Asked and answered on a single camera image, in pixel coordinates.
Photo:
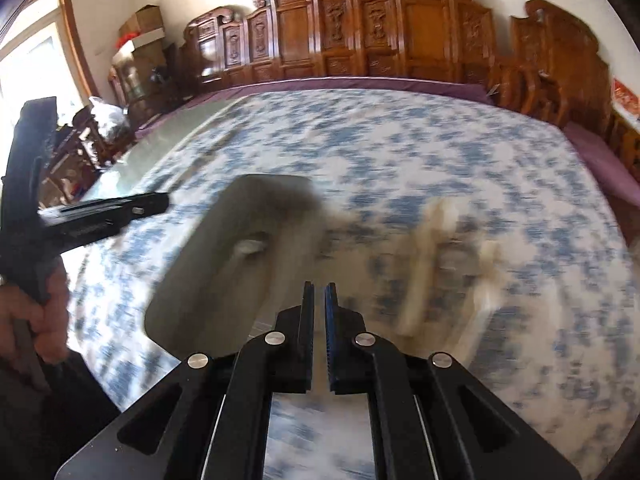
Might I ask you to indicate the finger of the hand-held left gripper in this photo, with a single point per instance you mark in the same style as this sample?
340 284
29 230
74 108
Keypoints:
110 215

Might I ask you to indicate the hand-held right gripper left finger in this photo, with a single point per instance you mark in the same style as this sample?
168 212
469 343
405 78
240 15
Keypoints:
308 340

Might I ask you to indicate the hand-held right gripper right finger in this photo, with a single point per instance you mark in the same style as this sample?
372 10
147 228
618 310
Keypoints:
331 340

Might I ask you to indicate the grey plastic tray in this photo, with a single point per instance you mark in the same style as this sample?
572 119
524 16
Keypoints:
225 280

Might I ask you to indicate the white plastic spoon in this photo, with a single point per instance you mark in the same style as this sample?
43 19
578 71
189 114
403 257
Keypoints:
425 270

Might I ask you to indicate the person's left hand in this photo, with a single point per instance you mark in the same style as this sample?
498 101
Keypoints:
47 310

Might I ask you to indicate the dark wooden chair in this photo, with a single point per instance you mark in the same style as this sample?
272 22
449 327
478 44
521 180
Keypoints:
75 155

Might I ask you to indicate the clear plastic bag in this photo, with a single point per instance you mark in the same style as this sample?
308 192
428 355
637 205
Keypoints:
107 117

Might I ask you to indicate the wooden framed window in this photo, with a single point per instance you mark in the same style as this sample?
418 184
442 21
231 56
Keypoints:
35 45

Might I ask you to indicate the white ceramic spoon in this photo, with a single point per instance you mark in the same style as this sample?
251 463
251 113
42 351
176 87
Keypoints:
489 265

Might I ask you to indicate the blue floral blanket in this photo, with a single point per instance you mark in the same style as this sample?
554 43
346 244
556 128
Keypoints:
400 160

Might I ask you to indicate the carved wooden panel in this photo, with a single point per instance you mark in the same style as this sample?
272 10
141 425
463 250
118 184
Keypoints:
220 45
425 30
300 30

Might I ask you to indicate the dark clothing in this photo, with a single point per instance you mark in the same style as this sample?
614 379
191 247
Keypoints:
45 425

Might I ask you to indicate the carved wooden chair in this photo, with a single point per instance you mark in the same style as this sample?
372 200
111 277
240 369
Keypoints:
555 60

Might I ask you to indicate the red wall calendar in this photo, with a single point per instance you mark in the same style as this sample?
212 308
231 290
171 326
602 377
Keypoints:
627 100

